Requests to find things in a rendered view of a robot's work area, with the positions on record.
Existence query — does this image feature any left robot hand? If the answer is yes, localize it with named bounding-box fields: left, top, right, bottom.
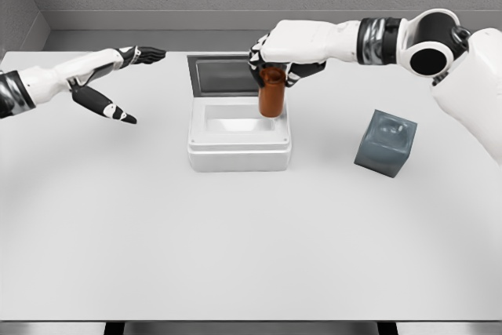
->
left=53, top=46, right=167, bottom=126

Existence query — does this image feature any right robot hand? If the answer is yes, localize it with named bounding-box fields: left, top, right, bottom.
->
left=247, top=20, right=341, bottom=89

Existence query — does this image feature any brown cylindrical bottle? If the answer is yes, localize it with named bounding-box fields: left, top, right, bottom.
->
left=257, top=67, right=286, bottom=119

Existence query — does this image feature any white open-lid box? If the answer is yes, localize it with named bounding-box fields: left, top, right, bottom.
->
left=186, top=53, right=293, bottom=173

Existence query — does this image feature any grey cube container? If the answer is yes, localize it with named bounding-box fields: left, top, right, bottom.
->
left=353, top=109, right=418, bottom=179

